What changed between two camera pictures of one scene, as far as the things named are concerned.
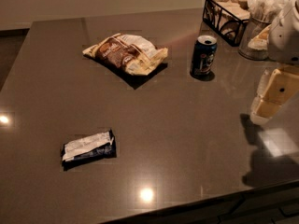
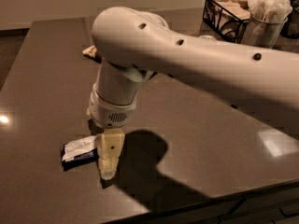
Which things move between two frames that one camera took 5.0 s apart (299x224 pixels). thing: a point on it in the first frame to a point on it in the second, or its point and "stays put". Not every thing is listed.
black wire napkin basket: x=223 y=15 stays put
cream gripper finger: x=280 y=89 to x=110 y=143
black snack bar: x=88 y=149 stays put
